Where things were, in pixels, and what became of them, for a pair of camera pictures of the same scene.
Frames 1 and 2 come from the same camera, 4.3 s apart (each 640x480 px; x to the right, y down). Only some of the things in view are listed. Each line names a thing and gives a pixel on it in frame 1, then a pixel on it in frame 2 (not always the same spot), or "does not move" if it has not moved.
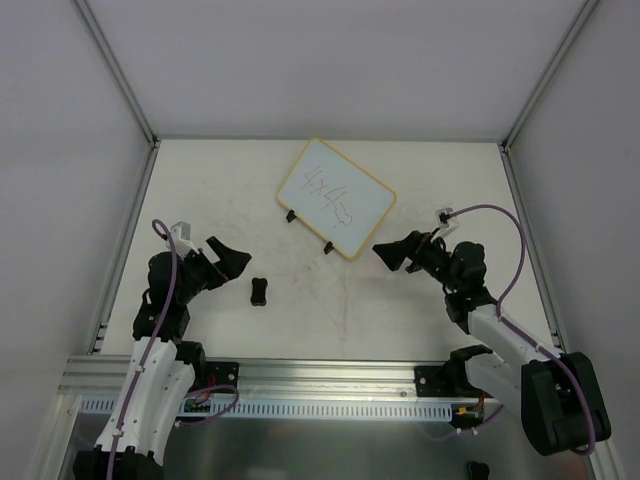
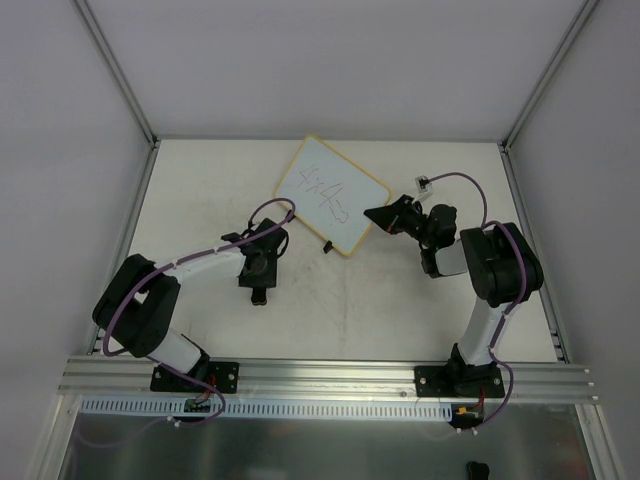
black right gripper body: [415, 252] to [404, 215]
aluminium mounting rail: [105, 377] does not move
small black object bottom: [478, 470] does not move
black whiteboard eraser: [259, 289] does not move
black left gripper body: [211, 265] to [258, 283]
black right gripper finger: [394, 253] to [386, 216]
